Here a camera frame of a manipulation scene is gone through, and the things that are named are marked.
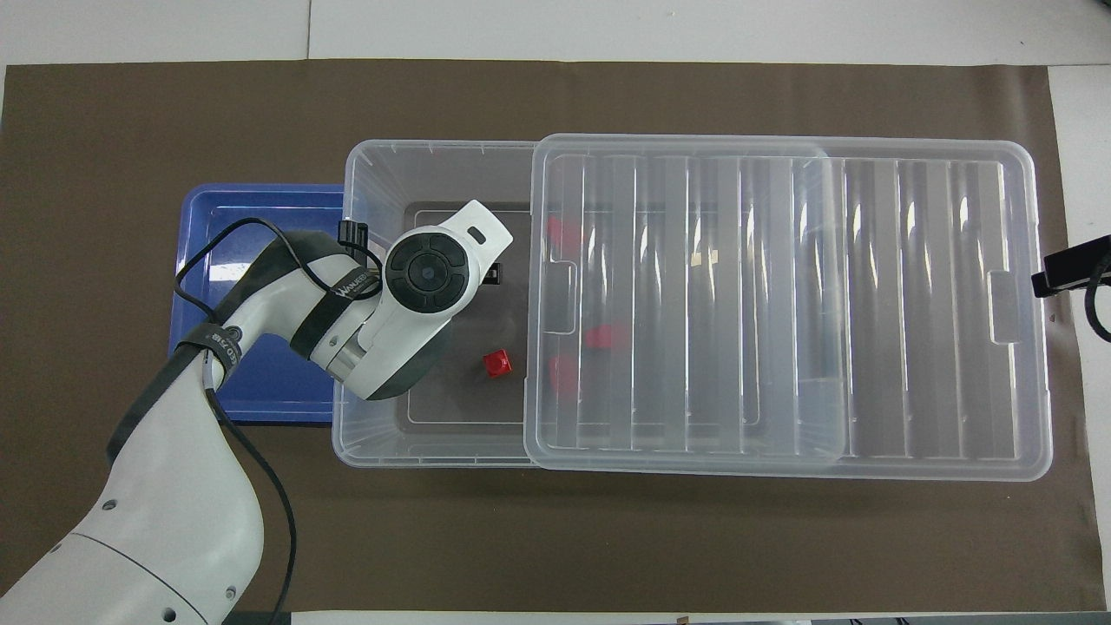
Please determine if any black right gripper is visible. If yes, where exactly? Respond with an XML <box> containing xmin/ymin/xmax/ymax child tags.
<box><xmin>1032</xmin><ymin>236</ymin><xmax>1111</xmax><ymax>299</ymax></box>

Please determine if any clear ribbed plastic lid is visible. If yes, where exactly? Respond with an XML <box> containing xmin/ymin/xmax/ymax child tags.
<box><xmin>523</xmin><ymin>133</ymin><xmax>1054</xmax><ymax>481</ymax></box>

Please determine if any clear plastic storage box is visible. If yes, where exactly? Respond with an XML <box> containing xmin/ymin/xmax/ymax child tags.
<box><xmin>332</xmin><ymin>139</ymin><xmax>850</xmax><ymax>470</ymax></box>

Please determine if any blue plastic tray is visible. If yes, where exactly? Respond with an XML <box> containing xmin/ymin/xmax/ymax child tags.
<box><xmin>169</xmin><ymin>183</ymin><xmax>348</xmax><ymax>424</ymax></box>

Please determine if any brown paper table mat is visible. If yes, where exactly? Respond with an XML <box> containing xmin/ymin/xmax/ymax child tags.
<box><xmin>0</xmin><ymin>59</ymin><xmax>1108</xmax><ymax>614</ymax></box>

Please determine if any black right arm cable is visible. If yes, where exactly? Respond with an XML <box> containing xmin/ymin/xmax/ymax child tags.
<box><xmin>1085</xmin><ymin>256</ymin><xmax>1111</xmax><ymax>344</ymax></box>

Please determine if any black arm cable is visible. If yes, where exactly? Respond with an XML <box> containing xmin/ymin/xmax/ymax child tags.
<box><xmin>1085</xmin><ymin>256</ymin><xmax>1111</xmax><ymax>344</ymax></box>
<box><xmin>174</xmin><ymin>217</ymin><xmax>385</xmax><ymax>625</ymax></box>

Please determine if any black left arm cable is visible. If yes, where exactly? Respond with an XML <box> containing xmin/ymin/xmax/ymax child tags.
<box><xmin>174</xmin><ymin>217</ymin><xmax>385</xmax><ymax>625</ymax></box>

